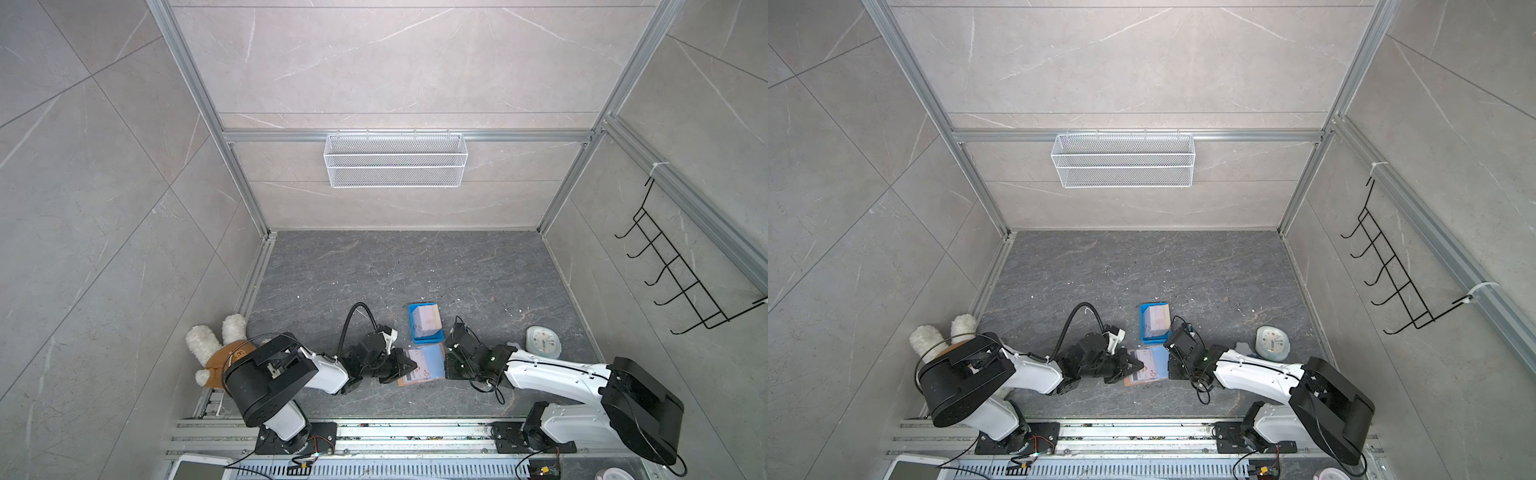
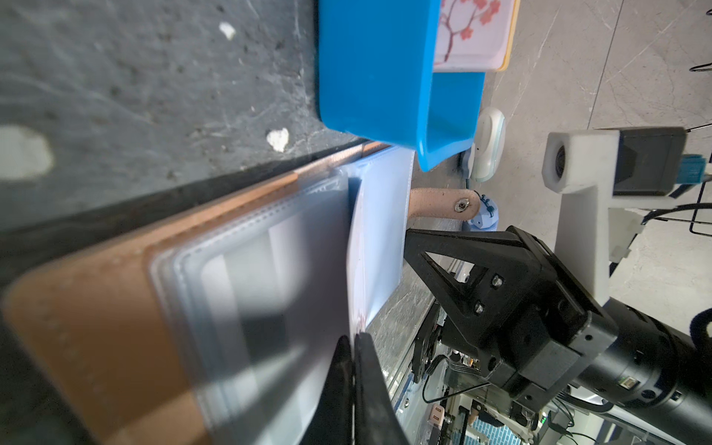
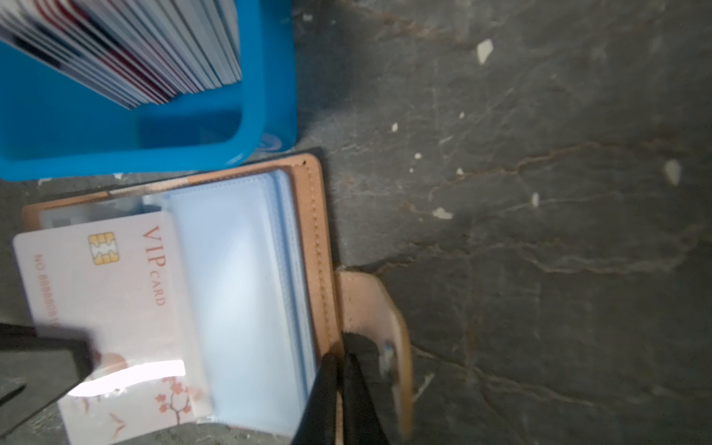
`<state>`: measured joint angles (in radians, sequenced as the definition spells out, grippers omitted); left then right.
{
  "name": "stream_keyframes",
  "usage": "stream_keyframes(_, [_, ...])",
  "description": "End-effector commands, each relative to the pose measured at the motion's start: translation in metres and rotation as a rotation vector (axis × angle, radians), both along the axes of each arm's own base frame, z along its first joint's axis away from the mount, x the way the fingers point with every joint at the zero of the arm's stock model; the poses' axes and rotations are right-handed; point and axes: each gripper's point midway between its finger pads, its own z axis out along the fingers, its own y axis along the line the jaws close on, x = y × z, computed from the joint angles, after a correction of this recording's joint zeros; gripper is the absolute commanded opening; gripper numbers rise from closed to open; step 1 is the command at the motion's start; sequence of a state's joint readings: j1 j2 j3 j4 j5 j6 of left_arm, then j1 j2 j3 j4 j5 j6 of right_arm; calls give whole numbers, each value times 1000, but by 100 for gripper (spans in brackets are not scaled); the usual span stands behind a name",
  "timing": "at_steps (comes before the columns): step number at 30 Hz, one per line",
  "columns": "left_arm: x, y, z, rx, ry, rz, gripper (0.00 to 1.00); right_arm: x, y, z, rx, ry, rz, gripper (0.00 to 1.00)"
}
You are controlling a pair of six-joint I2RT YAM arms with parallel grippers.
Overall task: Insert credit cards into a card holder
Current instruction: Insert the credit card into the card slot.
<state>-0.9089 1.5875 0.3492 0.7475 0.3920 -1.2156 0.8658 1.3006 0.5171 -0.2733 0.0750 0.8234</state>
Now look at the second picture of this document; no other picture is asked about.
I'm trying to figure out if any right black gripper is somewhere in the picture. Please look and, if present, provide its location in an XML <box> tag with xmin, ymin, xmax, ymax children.
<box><xmin>404</xmin><ymin>226</ymin><xmax>711</xmax><ymax>444</ymax></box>

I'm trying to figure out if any tan leather card holder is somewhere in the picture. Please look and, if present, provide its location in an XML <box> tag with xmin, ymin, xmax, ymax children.
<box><xmin>2</xmin><ymin>144</ymin><xmax>480</xmax><ymax>444</ymax></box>

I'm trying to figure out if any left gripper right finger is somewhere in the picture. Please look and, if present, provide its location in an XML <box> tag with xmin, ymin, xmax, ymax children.
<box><xmin>353</xmin><ymin>333</ymin><xmax>409</xmax><ymax>445</ymax></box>

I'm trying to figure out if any small blue grey toy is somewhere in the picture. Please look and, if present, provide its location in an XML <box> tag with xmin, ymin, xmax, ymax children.
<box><xmin>463</xmin><ymin>195</ymin><xmax>500</xmax><ymax>232</ymax></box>

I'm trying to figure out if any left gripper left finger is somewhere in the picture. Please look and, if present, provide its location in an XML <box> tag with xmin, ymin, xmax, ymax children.
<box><xmin>300</xmin><ymin>336</ymin><xmax>353</xmax><ymax>444</ymax></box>

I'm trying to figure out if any blue plastic card tray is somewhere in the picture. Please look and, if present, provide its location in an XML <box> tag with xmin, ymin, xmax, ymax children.
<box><xmin>317</xmin><ymin>0</ymin><xmax>485</xmax><ymax>172</ymax></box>

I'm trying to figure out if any white round alarm clock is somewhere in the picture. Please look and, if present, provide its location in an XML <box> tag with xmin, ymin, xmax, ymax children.
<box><xmin>462</xmin><ymin>107</ymin><xmax>506</xmax><ymax>183</ymax></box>

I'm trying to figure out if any stack of white cards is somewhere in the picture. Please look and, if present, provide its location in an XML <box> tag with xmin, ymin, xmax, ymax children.
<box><xmin>434</xmin><ymin>0</ymin><xmax>520</xmax><ymax>72</ymax></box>

